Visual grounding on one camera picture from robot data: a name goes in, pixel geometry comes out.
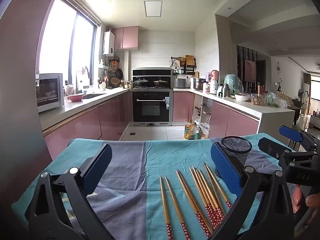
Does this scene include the black wok with lid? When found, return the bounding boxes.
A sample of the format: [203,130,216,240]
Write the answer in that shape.
[133,77,150,88]

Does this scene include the yellow cooking oil bottle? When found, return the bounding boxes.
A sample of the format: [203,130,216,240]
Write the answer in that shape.
[184,119,194,140]

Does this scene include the black mesh utensil holder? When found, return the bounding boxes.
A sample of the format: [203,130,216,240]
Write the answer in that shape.
[215,136,252,179]

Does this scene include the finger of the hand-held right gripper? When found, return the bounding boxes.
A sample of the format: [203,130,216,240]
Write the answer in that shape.
[258,137,300,163]
[279,125,320,153]

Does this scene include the white water heater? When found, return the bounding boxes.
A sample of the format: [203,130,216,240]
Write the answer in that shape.
[103,31,116,56]

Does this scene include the black wall rack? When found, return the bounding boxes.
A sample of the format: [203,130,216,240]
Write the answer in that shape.
[171,56,196,76]

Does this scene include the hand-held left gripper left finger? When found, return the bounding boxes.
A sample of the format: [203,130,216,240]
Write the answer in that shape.
[24,144,115,240]

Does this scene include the black built-in oven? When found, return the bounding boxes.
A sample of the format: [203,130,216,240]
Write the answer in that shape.
[132,89,173,127]

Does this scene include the pink base cabinets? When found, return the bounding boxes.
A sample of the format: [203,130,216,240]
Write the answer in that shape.
[42,91,133,160]
[172,91,260,139]

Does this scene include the kitchen window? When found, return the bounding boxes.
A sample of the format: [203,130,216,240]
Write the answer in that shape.
[37,0,102,85]

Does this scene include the black range hood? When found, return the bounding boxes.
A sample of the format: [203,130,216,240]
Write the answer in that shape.
[132,67,172,89]

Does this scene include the white bowl of food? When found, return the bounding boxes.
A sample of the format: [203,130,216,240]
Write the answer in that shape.
[234,93,252,102]

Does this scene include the glass container with food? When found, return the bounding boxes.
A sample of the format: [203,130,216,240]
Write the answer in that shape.
[252,94,266,106]

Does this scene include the steel stock pot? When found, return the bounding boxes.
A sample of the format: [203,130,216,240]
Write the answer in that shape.
[193,78,206,91]

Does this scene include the pink wall cabinet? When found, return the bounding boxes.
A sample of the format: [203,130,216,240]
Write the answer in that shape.
[111,26,139,51]

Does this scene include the pink wall painting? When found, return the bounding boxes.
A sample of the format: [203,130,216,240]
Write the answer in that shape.
[244,58,256,83]

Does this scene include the teal and grey tablecloth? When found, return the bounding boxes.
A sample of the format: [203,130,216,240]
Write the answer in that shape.
[11,137,300,240]

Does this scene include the silver toaster oven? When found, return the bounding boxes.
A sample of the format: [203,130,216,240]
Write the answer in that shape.
[35,73,65,113]

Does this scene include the square ceiling light panel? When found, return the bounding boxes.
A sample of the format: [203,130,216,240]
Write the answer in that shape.
[143,1,163,18]

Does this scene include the mint green appliance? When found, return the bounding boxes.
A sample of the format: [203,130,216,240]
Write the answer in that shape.
[223,74,244,97]

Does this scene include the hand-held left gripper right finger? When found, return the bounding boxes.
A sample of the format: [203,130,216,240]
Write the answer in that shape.
[211,142,295,240]

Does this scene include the row of wooden chopsticks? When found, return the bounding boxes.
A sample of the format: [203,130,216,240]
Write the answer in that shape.
[159,162,233,240]

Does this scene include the person's right hand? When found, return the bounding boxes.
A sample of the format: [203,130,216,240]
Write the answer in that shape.
[292,184,320,214]

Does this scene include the white plastic bag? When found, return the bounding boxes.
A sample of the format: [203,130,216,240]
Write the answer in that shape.
[199,122,210,139]

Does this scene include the bag of green vegetables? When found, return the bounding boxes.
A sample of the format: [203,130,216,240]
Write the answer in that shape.
[265,92,288,108]

